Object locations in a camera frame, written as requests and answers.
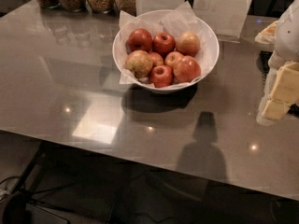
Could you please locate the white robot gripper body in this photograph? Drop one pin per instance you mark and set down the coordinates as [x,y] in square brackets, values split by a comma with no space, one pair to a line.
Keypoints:
[288,36]

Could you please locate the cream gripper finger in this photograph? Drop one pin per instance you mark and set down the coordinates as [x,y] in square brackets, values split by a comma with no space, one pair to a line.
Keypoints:
[281,91]
[267,35]

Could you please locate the white bowl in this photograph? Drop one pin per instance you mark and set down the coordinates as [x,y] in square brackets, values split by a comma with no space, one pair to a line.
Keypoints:
[212,50]

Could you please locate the yellow-red apple back right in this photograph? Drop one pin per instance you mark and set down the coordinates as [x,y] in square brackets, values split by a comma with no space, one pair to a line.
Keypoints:
[188,44]

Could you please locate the large red apple front right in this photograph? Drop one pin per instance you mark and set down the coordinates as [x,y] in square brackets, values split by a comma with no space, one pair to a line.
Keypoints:
[186,69]

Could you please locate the white paper bowl liner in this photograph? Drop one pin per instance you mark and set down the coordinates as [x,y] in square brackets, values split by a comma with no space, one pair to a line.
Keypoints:
[175,22]

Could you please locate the small orange apple centre right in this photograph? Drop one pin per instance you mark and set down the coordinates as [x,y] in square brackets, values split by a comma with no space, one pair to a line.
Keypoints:
[172,58]

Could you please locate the red apple back middle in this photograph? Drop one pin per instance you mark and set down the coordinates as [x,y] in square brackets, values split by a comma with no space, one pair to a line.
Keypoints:
[163,43]

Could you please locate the small red apple centre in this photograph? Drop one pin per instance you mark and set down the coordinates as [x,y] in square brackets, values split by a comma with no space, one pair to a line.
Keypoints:
[157,58]

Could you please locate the red apple front middle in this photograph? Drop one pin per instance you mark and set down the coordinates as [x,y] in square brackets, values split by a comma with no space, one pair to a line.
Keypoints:
[161,76]

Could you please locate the red apple back left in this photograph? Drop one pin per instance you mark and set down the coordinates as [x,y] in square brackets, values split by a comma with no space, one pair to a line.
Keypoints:
[140,39]

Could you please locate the black rubber mat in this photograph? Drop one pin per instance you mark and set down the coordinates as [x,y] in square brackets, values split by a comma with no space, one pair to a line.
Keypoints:
[263,66]

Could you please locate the clear acrylic sign holder right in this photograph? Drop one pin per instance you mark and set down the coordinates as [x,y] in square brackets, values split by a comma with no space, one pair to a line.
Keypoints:
[225,17]

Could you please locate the dark round object on floor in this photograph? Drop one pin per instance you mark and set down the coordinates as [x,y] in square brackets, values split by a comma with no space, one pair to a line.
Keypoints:
[13,209]

